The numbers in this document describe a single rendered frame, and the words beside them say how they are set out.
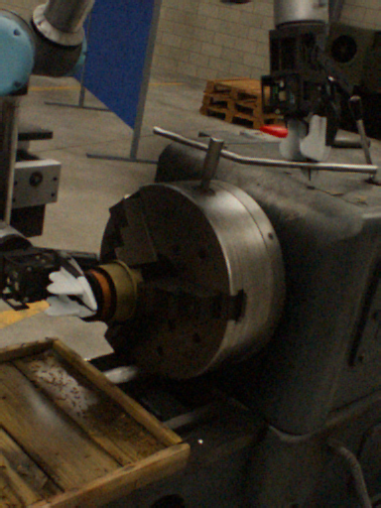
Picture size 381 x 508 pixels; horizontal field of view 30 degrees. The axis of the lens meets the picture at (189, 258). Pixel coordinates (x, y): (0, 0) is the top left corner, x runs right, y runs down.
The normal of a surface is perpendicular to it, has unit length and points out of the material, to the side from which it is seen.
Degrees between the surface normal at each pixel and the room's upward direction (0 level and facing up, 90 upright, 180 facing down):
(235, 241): 44
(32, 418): 0
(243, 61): 90
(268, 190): 49
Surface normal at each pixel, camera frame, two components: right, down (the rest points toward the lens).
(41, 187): 0.76, 0.36
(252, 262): 0.67, -0.16
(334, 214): -0.33, -0.61
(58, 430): 0.18, -0.92
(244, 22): -0.50, 0.22
